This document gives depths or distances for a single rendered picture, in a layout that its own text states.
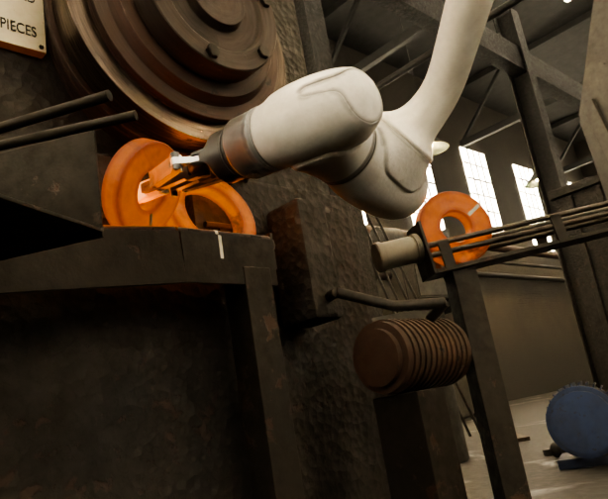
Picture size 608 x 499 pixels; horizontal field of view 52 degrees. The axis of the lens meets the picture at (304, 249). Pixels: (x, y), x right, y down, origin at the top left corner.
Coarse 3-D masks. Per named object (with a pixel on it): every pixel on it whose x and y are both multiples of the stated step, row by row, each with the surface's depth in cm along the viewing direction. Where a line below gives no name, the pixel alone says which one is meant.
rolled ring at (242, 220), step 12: (192, 192) 113; (204, 192) 114; (216, 192) 115; (228, 192) 116; (180, 204) 106; (228, 204) 116; (240, 204) 116; (180, 216) 104; (228, 216) 117; (240, 216) 115; (252, 216) 116; (240, 228) 114; (252, 228) 115
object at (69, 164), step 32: (0, 160) 67; (32, 160) 66; (64, 160) 66; (96, 160) 65; (0, 192) 66; (32, 192) 65; (64, 192) 65; (96, 192) 64; (0, 224) 54; (32, 224) 56; (64, 224) 58; (96, 224) 63; (0, 256) 64
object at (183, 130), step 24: (72, 0) 97; (72, 24) 97; (72, 48) 100; (96, 48) 98; (96, 72) 100; (120, 72) 100; (120, 96) 101; (144, 96) 102; (144, 120) 104; (168, 120) 104; (192, 120) 107; (168, 144) 110; (192, 144) 111
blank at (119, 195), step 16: (128, 144) 93; (144, 144) 93; (160, 144) 95; (112, 160) 91; (128, 160) 90; (144, 160) 93; (160, 160) 96; (112, 176) 90; (128, 176) 91; (112, 192) 90; (128, 192) 92; (112, 208) 91; (128, 208) 92; (144, 208) 98; (160, 208) 100; (112, 224) 94; (128, 224) 93; (144, 224) 97; (160, 224) 101
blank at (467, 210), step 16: (448, 192) 125; (432, 208) 123; (448, 208) 124; (464, 208) 125; (480, 208) 125; (432, 224) 122; (464, 224) 126; (480, 224) 124; (432, 240) 121; (480, 240) 123; (464, 256) 122; (480, 256) 122
